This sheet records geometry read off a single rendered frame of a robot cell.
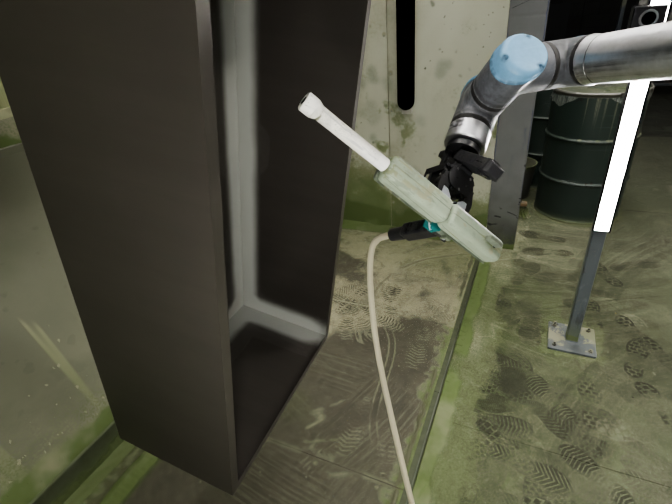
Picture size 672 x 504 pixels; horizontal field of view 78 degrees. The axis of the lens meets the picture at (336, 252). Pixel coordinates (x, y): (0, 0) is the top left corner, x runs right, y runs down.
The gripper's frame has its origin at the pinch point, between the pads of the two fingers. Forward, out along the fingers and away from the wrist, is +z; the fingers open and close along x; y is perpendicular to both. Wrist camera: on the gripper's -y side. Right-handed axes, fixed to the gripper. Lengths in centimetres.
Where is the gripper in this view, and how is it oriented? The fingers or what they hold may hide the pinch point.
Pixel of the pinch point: (442, 228)
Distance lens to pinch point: 84.3
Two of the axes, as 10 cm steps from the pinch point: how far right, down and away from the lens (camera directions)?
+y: -5.2, 0.6, 8.5
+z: -3.8, 8.8, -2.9
